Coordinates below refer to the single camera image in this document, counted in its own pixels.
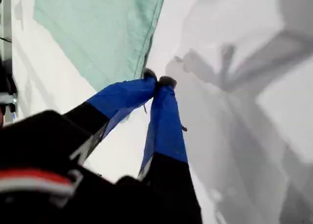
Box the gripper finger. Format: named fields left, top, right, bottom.
left=62, top=69, right=157, bottom=139
left=137, top=76, right=203, bottom=224

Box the pale green T-shirt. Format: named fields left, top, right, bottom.
left=33, top=0, right=167, bottom=92

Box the black clamp block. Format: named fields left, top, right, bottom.
left=0, top=59, right=18, bottom=127

